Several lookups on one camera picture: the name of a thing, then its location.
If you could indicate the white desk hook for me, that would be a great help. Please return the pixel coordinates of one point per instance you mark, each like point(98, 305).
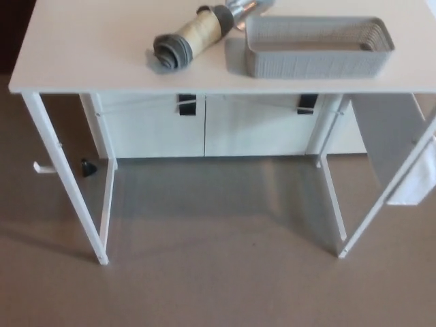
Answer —
point(41, 168)

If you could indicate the white cabinet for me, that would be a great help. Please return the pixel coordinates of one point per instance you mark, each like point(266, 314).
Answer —
point(153, 129)

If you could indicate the grey perforated container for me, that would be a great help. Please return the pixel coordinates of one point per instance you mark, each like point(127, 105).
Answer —
point(306, 66)

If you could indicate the white desk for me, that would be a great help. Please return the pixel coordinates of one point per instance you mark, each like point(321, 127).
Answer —
point(85, 51)

